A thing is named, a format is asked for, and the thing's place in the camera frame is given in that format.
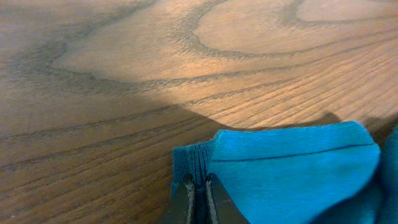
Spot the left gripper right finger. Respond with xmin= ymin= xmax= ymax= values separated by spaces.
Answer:
xmin=206 ymin=173 xmax=249 ymax=224

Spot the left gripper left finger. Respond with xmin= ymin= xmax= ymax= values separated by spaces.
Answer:
xmin=158 ymin=174 xmax=195 ymax=224

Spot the blue polo shirt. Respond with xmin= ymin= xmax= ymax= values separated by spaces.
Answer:
xmin=171 ymin=121 xmax=397 ymax=223

